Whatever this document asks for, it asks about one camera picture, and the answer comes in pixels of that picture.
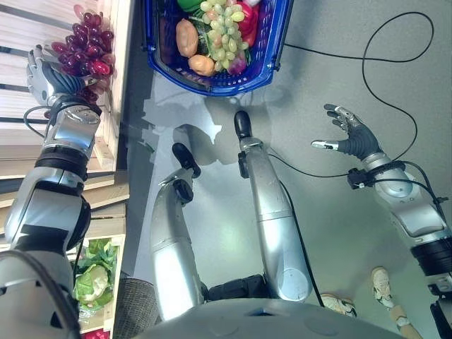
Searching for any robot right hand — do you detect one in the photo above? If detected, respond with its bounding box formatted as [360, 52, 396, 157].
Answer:
[310, 103, 384, 158]

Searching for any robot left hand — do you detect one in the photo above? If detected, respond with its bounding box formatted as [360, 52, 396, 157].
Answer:
[26, 44, 88, 107]

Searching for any purple grape bunch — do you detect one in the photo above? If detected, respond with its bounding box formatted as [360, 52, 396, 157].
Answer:
[51, 11, 116, 103]

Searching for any blue plastic shopping basket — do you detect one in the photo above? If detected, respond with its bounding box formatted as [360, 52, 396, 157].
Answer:
[143, 0, 295, 98]

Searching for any dark woven basket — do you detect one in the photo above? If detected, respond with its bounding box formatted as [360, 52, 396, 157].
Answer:
[112, 278, 160, 339]

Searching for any wooden slatted crate shelf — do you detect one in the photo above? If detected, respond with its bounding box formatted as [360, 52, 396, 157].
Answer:
[0, 0, 137, 244]

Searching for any robot right foot dark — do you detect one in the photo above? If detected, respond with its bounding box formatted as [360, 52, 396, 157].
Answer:
[234, 110, 253, 140]

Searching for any robot foot dark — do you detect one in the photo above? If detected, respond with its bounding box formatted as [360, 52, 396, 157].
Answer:
[234, 110, 253, 140]
[171, 142, 202, 178]

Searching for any robot right leg silver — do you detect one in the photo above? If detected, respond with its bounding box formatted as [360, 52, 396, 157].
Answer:
[237, 138, 314, 303]

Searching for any robot leg silver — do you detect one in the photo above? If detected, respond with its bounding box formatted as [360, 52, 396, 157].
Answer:
[237, 138, 314, 303]
[149, 167, 209, 322]

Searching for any large brown potato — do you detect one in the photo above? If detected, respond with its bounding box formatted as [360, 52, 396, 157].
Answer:
[175, 18, 200, 57]

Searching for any purple onion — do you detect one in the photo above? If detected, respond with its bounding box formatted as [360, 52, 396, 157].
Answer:
[227, 52, 249, 76]

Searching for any small brown potato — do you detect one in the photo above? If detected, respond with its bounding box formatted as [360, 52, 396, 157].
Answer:
[187, 54, 217, 77]

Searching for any person's shoe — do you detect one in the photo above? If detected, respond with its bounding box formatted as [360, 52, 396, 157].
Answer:
[320, 292, 358, 317]
[371, 266, 396, 310]

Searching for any robot left foot dark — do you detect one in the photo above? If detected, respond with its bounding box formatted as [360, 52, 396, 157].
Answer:
[171, 142, 202, 178]

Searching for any dark green leafy vegetable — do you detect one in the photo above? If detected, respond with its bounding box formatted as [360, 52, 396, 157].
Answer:
[189, 13, 213, 56]

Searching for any green bell pepper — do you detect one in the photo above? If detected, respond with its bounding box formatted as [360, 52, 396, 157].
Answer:
[177, 0, 203, 13]

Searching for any red bell pepper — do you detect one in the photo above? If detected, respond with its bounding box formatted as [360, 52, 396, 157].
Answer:
[239, 1, 261, 48]

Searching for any green grape bunch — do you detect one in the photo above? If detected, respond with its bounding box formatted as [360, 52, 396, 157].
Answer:
[199, 0, 250, 72]

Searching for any person's leg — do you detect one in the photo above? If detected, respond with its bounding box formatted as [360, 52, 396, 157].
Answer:
[388, 304, 423, 339]

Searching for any black robot waist block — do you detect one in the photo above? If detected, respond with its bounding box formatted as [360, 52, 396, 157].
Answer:
[207, 274, 271, 302]

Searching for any robot torso silver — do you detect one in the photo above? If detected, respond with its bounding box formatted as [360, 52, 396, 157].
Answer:
[133, 297, 407, 339]

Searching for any robot left leg silver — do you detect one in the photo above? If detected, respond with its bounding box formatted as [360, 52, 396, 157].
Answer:
[149, 167, 209, 322]

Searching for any wooden crate with greens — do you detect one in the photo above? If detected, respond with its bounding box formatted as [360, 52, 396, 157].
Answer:
[65, 232, 127, 339]

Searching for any green cabbage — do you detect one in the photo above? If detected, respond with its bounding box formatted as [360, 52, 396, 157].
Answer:
[73, 263, 110, 307]

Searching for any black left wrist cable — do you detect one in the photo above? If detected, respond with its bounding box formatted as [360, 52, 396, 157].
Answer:
[23, 105, 54, 139]

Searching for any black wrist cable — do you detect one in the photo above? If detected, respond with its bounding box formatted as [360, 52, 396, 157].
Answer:
[370, 160, 449, 216]
[23, 105, 54, 139]

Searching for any black floor cable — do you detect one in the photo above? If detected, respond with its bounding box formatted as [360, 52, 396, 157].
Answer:
[268, 11, 435, 178]

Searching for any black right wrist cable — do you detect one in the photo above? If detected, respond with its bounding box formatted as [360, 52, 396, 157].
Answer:
[370, 160, 449, 216]

